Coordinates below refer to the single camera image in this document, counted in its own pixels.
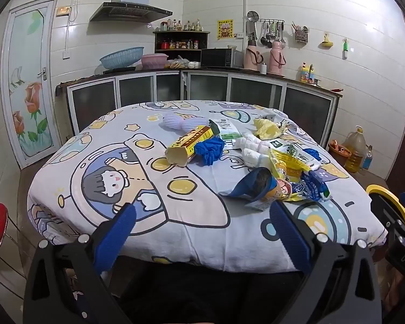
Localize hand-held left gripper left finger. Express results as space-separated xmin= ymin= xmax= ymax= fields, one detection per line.
xmin=23 ymin=202 xmax=137 ymax=324

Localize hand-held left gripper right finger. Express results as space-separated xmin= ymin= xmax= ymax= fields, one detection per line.
xmin=269 ymin=201 xmax=383 ymax=324

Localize yellow-rimmed black bin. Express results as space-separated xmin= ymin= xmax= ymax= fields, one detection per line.
xmin=366 ymin=184 xmax=405 ymax=230

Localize white diaper roll blue band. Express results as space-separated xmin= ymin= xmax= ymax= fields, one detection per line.
xmin=245 ymin=148 xmax=274 ymax=169

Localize orange cartoon packet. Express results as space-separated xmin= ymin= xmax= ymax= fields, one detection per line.
xmin=246 ymin=177 xmax=304 ymax=211

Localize blue and white wrapper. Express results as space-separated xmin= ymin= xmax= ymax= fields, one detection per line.
xmin=290 ymin=170 xmax=331 ymax=203

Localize dark blue snack bag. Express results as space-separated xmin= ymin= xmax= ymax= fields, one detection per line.
xmin=219 ymin=168 xmax=279 ymax=200

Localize large cooking oil bottle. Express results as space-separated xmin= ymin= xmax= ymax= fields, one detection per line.
xmin=342 ymin=126 xmax=368 ymax=173

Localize yellow snack packet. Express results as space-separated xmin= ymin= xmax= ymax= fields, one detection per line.
xmin=268 ymin=150 xmax=311 ymax=183

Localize orange plastic basin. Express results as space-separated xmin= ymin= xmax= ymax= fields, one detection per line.
xmin=328 ymin=139 xmax=352 ymax=166

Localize green and white flat packet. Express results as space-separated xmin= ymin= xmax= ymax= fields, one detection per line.
xmin=268 ymin=138 xmax=321 ymax=171

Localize cartoon printed tablecloth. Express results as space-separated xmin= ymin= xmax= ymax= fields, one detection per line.
xmin=27 ymin=99 xmax=389 ymax=274

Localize white diaper roll pink band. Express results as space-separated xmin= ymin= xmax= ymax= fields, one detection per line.
xmin=234 ymin=134 xmax=278 ymax=153

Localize crumpled yellow wrapper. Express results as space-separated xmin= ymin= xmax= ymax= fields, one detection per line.
xmin=253 ymin=116 xmax=286 ymax=140

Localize yellow carton box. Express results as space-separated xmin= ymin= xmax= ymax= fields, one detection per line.
xmin=164 ymin=125 xmax=214 ymax=167

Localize green and white milk carton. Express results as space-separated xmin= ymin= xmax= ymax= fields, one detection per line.
xmin=207 ymin=118 xmax=247 ymax=151

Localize lavender ribbed roll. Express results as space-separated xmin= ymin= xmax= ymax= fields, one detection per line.
xmin=158 ymin=113 xmax=210 ymax=132

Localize kitchen counter cabinets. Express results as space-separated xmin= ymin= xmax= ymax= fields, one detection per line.
xmin=56 ymin=69 xmax=343 ymax=149

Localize metal faucet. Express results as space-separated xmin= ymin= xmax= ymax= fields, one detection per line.
xmin=307 ymin=64 xmax=322 ymax=85

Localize pink thermos flask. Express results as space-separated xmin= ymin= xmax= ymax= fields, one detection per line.
xmin=244 ymin=39 xmax=264 ymax=72
xmin=268 ymin=40 xmax=285 ymax=75

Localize pink plastic basin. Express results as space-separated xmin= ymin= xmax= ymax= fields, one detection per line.
xmin=141 ymin=53 xmax=169 ymax=70

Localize blue plastic basket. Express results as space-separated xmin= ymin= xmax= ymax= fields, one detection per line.
xmin=99 ymin=46 xmax=145 ymax=70

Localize plastic bag of food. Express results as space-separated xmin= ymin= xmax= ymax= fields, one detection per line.
xmin=164 ymin=56 xmax=201 ymax=70

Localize black microwave oven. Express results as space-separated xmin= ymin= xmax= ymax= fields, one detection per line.
xmin=201 ymin=48 xmax=244 ymax=69

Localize metal chopstick holder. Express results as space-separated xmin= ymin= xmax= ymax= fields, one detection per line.
xmin=292 ymin=22 xmax=309 ymax=44

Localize flower painted glass door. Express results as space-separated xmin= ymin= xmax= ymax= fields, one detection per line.
xmin=1 ymin=0 xmax=63 ymax=169

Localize rack of hanging utensils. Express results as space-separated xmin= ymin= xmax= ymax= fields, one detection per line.
xmin=256 ymin=18 xmax=287 ymax=48

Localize dark corner spice shelf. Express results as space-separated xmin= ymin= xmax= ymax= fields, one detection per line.
xmin=153 ymin=30 xmax=211 ymax=63

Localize row of spice bottles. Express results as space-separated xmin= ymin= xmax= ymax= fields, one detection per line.
xmin=160 ymin=18 xmax=203 ymax=32

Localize metal strainer ladle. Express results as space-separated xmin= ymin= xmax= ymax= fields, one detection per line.
xmin=246 ymin=10 xmax=260 ymax=40

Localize yellow wall poster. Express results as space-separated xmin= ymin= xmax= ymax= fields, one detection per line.
xmin=217 ymin=19 xmax=234 ymax=39

